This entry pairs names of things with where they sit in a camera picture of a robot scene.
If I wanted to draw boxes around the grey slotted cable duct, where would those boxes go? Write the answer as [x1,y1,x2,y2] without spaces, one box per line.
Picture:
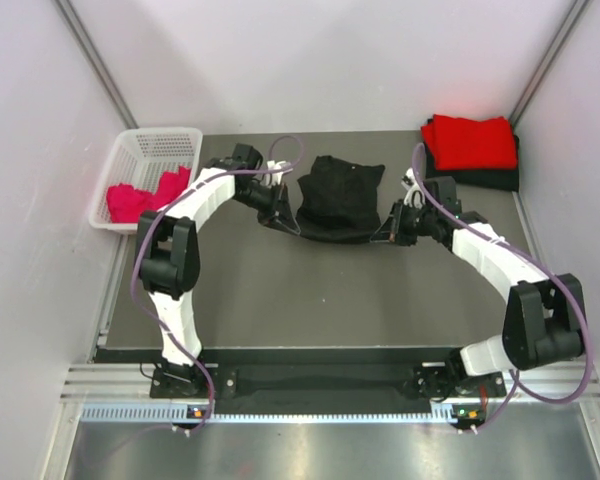
[81,403,479,424]

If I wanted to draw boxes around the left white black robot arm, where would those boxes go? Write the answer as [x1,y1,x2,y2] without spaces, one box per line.
[130,143,298,397]

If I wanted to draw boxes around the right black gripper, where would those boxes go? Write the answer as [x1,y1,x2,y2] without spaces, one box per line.
[372,199,438,247]

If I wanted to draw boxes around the aluminium frame rail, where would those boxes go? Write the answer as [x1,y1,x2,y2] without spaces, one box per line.
[61,360,585,404]

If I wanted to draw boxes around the left aluminium corner post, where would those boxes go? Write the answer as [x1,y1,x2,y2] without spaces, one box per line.
[51,0,138,129]

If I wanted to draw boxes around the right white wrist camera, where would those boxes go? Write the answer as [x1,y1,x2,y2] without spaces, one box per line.
[401,168,426,209]

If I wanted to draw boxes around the white plastic basket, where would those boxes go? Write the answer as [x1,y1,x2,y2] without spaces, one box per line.
[88,127,203,235]

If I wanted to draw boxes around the black t-shirt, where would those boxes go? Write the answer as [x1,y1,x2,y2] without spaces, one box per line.
[424,132,519,192]
[296,155,385,244]

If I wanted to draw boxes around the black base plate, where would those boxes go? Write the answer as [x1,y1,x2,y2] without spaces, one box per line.
[149,363,506,401]

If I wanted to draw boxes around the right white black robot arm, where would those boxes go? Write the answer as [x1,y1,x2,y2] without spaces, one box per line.
[371,171,586,396]

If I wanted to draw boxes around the red folded t-shirt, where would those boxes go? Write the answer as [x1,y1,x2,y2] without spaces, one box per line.
[421,114,518,171]

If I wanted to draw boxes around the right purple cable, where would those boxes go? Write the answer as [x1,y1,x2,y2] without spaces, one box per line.
[411,142,594,434]

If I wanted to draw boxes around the aluminium corner post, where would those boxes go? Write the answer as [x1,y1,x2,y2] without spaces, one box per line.
[51,0,138,129]
[509,0,592,128]

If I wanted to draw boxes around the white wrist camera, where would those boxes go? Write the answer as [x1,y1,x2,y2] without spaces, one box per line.
[401,168,426,209]
[262,160,294,187]

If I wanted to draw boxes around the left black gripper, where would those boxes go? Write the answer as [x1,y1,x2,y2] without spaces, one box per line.
[233,181,300,236]

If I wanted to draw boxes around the pink crumpled t-shirt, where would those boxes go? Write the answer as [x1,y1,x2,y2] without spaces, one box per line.
[106,167,191,223]

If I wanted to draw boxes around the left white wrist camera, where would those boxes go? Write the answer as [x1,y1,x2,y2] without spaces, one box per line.
[262,160,294,187]

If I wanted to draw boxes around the right aluminium corner post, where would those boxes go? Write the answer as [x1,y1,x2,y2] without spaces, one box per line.
[509,0,592,128]

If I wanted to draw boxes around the black folded t-shirt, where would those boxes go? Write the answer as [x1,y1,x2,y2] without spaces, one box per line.
[424,132,519,192]

